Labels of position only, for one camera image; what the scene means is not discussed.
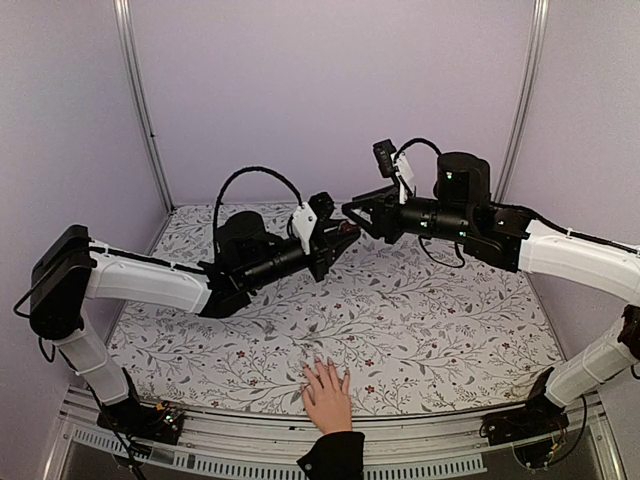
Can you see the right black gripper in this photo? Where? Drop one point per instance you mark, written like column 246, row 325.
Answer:
column 384, row 224

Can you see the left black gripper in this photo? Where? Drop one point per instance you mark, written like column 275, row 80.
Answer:
column 324, row 245

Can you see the red nail polish bottle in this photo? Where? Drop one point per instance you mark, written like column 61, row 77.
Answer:
column 347, row 227

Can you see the black sleeved forearm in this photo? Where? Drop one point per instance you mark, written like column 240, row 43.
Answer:
column 335, row 456

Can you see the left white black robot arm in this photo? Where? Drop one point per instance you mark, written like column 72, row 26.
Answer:
column 247, row 258

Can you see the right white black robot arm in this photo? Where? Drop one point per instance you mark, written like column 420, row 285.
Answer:
column 514, row 238

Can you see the person's hand with painted nails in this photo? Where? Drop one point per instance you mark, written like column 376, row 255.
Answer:
column 326, row 397

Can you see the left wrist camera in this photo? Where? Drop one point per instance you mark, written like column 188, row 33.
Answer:
column 309, row 220

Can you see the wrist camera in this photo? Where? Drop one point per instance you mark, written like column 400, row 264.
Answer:
column 309, row 220
column 395, row 165

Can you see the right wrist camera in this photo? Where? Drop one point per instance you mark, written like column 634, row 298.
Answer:
column 395, row 165

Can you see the right aluminium frame post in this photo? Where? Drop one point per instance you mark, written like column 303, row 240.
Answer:
column 531, row 69

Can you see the aluminium frame post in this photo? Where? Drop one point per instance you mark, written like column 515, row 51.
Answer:
column 531, row 69
column 124, row 25

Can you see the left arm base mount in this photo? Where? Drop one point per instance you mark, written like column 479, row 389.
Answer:
column 162, row 423

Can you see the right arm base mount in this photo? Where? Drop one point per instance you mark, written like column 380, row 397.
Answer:
column 536, row 417

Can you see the left aluminium frame post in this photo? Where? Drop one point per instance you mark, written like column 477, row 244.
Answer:
column 124, row 25

